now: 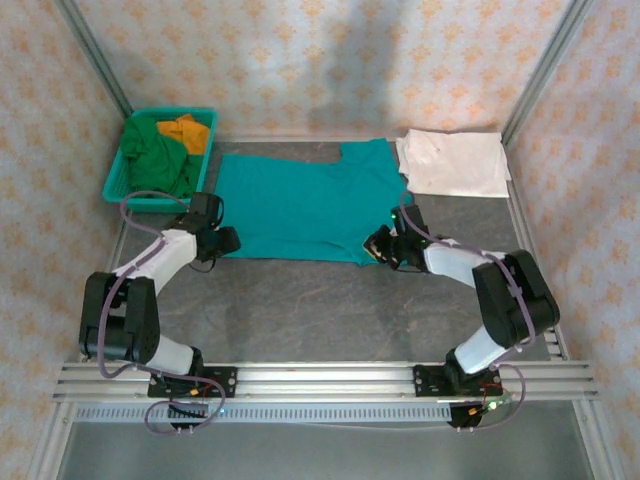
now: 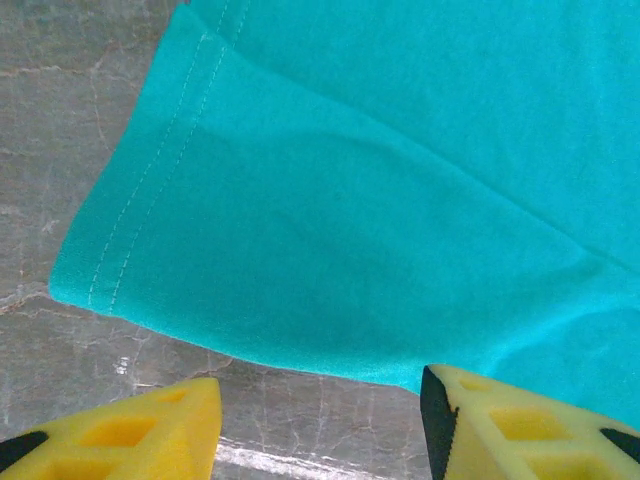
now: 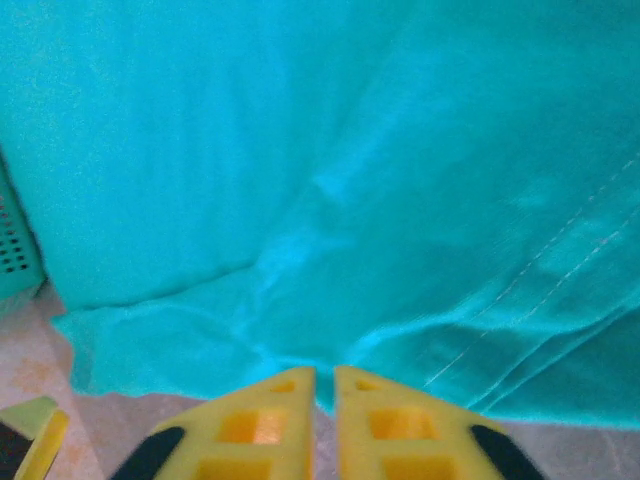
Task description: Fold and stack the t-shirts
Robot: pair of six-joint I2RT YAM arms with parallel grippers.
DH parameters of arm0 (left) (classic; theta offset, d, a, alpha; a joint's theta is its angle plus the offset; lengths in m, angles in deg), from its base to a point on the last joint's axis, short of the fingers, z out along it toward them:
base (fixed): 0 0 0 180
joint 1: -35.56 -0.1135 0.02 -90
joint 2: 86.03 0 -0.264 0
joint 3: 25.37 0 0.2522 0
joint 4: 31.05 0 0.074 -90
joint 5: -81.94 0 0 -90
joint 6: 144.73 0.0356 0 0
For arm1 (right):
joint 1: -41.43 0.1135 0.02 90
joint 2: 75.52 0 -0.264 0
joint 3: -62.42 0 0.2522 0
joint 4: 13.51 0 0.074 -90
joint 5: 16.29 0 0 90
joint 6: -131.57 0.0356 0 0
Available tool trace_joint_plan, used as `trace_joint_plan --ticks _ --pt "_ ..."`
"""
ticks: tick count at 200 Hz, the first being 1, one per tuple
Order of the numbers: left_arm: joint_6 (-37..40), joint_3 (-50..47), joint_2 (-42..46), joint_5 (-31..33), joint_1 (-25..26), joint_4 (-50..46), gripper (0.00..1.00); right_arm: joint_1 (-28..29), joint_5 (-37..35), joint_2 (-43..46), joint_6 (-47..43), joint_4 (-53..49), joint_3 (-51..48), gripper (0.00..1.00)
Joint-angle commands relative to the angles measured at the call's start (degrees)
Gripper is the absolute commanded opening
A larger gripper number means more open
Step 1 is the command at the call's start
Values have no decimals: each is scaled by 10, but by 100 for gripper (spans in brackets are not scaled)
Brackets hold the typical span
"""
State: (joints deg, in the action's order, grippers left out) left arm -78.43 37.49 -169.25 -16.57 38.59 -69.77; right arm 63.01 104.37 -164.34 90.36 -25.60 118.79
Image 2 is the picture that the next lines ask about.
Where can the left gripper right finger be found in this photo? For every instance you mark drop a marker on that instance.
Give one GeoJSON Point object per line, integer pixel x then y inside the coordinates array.
{"type": "Point", "coordinates": [510, 430]}

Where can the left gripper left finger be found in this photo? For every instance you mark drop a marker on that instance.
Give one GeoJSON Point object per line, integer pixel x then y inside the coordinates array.
{"type": "Point", "coordinates": [150, 435]}

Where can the teal t-shirt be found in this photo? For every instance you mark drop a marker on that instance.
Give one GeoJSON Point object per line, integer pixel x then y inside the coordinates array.
{"type": "Point", "coordinates": [375, 200]}

